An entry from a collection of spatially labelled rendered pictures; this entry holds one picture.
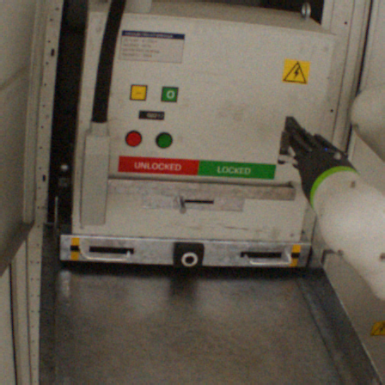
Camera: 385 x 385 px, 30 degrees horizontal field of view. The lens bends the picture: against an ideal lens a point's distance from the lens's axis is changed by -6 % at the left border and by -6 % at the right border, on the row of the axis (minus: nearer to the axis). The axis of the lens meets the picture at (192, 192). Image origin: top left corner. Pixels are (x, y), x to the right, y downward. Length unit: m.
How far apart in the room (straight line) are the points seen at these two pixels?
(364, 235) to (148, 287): 0.64
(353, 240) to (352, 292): 0.96
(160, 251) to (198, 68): 0.40
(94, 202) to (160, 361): 0.32
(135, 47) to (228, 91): 0.20
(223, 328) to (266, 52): 0.54
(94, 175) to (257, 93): 0.36
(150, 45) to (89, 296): 0.51
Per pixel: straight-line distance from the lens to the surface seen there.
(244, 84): 1.44
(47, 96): 1.61
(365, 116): 1.45
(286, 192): 1.51
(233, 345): 1.39
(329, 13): 1.65
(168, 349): 1.35
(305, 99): 1.48
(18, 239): 1.67
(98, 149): 1.34
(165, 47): 1.39
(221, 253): 1.58
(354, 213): 1.00
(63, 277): 1.52
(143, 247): 1.54
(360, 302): 1.99
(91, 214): 1.39
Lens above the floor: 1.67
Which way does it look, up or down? 25 degrees down
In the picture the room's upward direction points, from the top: 8 degrees clockwise
